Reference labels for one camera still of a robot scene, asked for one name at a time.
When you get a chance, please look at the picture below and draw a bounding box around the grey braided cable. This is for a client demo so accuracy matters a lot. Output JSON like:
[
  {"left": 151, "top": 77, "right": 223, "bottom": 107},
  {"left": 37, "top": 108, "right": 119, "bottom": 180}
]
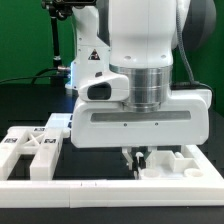
[{"left": 175, "top": 6, "right": 214, "bottom": 94}]

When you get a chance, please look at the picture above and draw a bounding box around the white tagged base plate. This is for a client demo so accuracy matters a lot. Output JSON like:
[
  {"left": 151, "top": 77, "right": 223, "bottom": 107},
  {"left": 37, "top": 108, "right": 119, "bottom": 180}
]
[{"left": 45, "top": 113, "right": 72, "bottom": 131}]

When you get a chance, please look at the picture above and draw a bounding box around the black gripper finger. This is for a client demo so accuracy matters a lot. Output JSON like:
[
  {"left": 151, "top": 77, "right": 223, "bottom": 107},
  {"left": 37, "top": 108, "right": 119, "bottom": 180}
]
[
  {"left": 122, "top": 147, "right": 133, "bottom": 169},
  {"left": 139, "top": 146, "right": 157, "bottom": 169}
]

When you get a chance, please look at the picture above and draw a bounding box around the white chair seat part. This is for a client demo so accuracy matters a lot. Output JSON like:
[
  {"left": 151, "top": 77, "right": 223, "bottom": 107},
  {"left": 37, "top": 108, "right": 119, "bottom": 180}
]
[{"left": 138, "top": 150, "right": 204, "bottom": 180}]

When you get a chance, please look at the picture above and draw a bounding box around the white U-shaped obstacle fence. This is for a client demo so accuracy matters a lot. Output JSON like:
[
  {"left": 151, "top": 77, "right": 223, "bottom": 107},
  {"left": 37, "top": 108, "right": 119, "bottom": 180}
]
[{"left": 0, "top": 145, "right": 224, "bottom": 208}]

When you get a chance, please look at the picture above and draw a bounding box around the white chair backrest part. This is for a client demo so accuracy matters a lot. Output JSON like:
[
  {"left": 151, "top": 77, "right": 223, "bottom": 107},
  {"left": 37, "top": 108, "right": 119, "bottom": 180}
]
[{"left": 0, "top": 126, "right": 70, "bottom": 181}]

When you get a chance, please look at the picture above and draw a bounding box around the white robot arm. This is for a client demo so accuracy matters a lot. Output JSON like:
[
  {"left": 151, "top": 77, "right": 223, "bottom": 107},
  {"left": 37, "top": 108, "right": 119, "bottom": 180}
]
[{"left": 71, "top": 0, "right": 215, "bottom": 153}]

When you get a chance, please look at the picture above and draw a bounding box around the black cable on table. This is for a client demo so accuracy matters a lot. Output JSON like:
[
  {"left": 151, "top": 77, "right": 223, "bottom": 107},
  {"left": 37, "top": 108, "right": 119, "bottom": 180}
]
[{"left": 0, "top": 66, "right": 72, "bottom": 86}]

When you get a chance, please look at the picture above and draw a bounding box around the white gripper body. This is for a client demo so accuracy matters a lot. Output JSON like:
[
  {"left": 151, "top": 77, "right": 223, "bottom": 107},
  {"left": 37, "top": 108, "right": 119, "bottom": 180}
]
[{"left": 71, "top": 72, "right": 212, "bottom": 148}]

